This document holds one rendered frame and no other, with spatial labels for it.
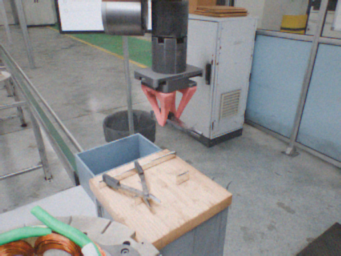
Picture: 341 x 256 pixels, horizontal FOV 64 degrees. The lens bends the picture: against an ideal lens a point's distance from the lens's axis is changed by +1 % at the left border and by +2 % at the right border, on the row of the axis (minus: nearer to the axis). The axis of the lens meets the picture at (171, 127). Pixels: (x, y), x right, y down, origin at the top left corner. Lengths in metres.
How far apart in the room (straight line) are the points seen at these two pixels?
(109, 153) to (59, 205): 0.34
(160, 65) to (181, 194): 0.23
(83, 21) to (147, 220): 0.94
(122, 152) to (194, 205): 0.29
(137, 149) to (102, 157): 0.10
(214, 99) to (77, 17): 1.59
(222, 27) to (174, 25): 1.98
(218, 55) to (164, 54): 2.00
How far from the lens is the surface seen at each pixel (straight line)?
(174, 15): 0.42
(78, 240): 0.33
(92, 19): 1.24
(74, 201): 0.97
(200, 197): 0.50
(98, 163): 0.68
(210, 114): 2.58
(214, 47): 2.40
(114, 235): 0.41
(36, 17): 13.79
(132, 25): 0.43
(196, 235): 0.51
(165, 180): 0.54
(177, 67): 0.44
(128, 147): 0.71
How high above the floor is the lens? 1.39
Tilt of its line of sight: 26 degrees down
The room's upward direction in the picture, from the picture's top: straight up
